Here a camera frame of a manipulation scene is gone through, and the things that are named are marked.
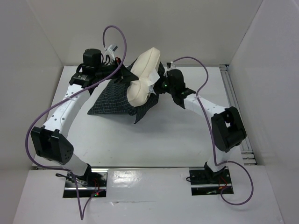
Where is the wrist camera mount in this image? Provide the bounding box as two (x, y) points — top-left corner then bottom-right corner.
(104, 44), (118, 61)
(165, 61), (176, 77)

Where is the cream pillow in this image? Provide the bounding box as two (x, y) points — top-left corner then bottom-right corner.
(127, 47), (160, 107)

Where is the purple cable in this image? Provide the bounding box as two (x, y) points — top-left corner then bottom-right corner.
(24, 25), (128, 221)
(170, 56), (255, 206)

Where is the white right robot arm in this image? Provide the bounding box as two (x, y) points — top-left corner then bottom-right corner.
(155, 68), (247, 183)

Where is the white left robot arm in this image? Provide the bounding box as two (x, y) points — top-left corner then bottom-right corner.
(30, 49), (139, 186)

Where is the dark checked pillowcase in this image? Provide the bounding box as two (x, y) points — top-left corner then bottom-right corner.
(86, 59), (168, 125)

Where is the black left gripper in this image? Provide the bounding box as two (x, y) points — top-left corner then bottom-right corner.
(94, 57), (137, 85)

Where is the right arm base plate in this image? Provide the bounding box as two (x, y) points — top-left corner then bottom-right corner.
(186, 168), (234, 196)

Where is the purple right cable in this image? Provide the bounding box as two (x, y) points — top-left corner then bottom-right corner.
(170, 56), (255, 206)

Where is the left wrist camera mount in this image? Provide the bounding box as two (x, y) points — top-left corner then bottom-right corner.
(104, 44), (118, 61)

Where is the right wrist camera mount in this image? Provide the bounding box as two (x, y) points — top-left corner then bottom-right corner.
(165, 61), (176, 77)

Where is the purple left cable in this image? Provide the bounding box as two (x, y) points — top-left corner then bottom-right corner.
(24, 25), (128, 221)

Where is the aluminium rail frame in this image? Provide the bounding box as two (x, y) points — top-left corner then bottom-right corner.
(219, 65), (257, 166)

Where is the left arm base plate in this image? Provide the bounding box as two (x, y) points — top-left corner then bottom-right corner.
(55, 168), (108, 198)

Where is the white pillow label tag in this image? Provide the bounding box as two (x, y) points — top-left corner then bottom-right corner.
(146, 69), (160, 94)

